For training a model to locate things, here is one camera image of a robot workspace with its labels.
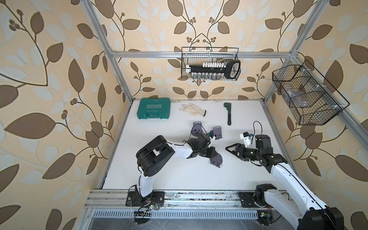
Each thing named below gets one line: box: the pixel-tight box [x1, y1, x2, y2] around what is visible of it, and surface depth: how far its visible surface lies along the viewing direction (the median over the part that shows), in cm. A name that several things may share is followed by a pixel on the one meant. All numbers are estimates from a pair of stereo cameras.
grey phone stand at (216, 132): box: [209, 126, 223, 140], surface depth 96 cm
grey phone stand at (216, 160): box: [209, 152, 223, 169], surface depth 88 cm
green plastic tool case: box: [136, 97, 171, 120], surface depth 112 cm
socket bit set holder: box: [185, 59, 242, 81], surface depth 86 cm
